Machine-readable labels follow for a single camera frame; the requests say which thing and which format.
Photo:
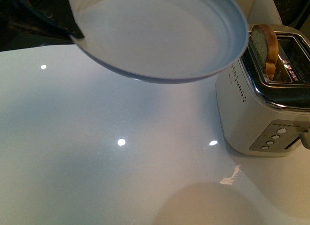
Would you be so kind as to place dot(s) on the slice of brown bread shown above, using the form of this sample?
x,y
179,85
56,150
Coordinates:
x,y
266,45

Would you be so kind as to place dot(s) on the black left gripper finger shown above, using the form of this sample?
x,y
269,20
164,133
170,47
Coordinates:
x,y
55,13

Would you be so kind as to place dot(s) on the chrome white toaster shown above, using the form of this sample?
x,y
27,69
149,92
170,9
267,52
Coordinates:
x,y
263,117

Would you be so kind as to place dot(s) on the grey round plate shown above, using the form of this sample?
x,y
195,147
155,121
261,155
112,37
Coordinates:
x,y
163,41

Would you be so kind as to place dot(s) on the beige chair right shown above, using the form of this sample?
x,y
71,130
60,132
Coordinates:
x,y
260,11

